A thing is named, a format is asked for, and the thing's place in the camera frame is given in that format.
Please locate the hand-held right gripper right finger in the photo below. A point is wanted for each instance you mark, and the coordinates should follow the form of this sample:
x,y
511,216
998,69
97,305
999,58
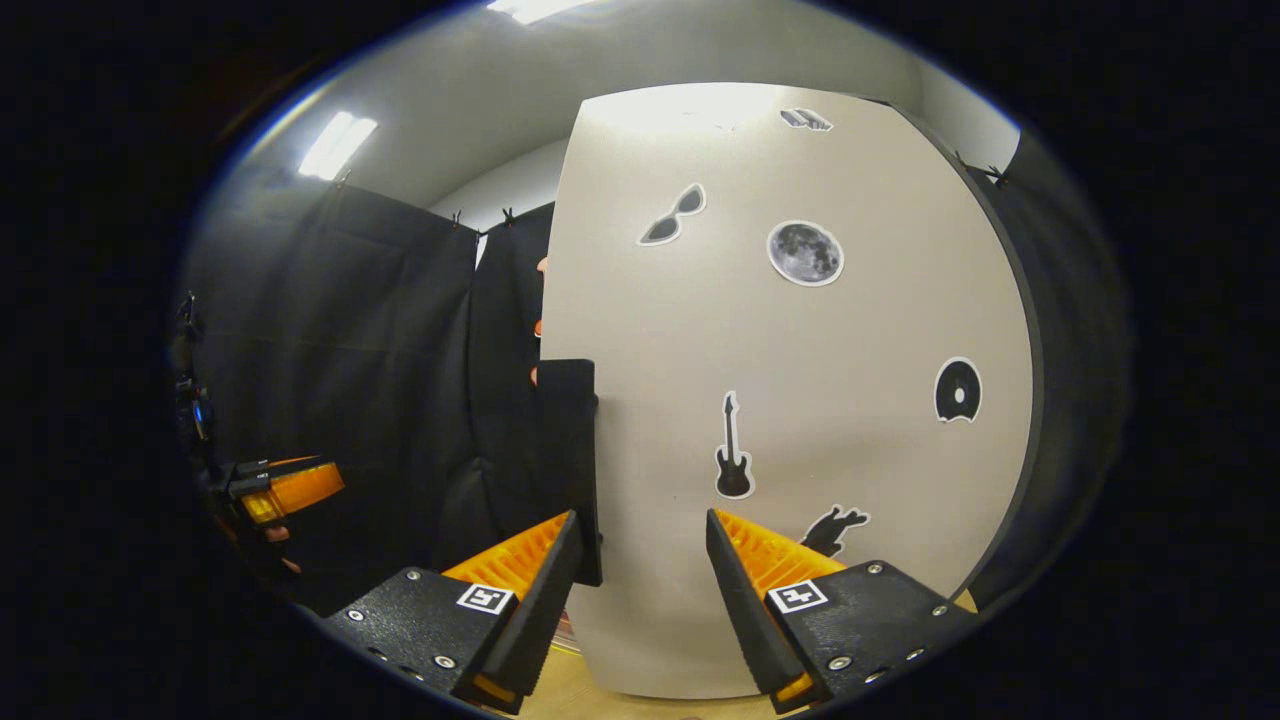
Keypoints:
x,y
745,615

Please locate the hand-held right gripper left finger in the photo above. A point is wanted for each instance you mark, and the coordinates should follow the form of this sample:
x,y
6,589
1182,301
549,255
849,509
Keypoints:
x,y
548,610

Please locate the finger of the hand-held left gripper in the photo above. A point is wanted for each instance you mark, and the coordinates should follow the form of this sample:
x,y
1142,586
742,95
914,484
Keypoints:
x,y
270,466
300,488

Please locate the beige cabinet door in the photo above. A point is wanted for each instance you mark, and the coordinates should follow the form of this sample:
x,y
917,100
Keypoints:
x,y
700,330

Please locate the black backdrop cloth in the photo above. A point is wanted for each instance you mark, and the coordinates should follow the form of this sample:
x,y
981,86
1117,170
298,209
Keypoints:
x,y
380,350

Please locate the small ceiling light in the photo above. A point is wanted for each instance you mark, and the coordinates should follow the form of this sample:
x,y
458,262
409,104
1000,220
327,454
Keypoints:
x,y
338,145

